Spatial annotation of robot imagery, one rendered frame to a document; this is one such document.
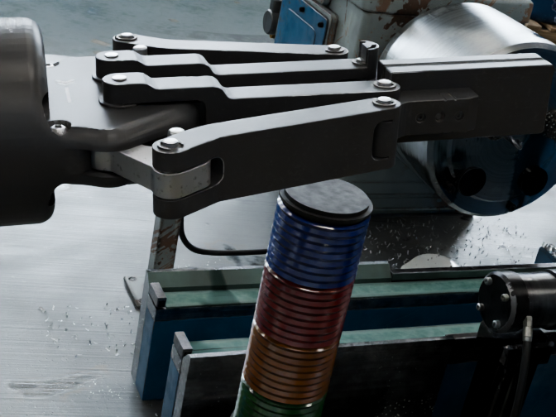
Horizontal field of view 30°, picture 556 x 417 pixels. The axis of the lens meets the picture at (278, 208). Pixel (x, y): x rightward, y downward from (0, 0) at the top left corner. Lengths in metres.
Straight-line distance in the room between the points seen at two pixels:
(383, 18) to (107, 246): 0.50
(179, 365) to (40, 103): 0.67
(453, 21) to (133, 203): 0.52
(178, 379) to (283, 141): 0.67
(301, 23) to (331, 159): 1.26
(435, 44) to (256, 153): 1.05
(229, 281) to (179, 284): 0.06
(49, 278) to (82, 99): 0.95
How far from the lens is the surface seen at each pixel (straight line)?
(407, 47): 1.42
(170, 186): 0.34
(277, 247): 0.65
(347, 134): 0.37
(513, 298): 0.99
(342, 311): 0.68
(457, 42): 1.38
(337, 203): 0.64
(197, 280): 1.11
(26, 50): 0.36
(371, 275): 1.19
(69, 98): 0.38
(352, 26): 1.51
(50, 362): 1.18
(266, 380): 0.69
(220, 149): 0.35
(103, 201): 1.52
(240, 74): 0.40
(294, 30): 1.65
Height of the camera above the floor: 1.49
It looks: 26 degrees down
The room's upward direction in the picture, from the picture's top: 12 degrees clockwise
